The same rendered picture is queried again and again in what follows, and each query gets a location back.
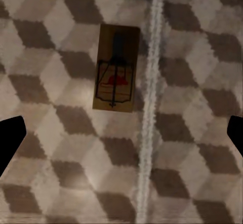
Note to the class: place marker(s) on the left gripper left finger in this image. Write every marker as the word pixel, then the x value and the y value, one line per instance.
pixel 12 133

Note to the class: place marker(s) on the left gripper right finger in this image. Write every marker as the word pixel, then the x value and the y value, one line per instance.
pixel 235 132

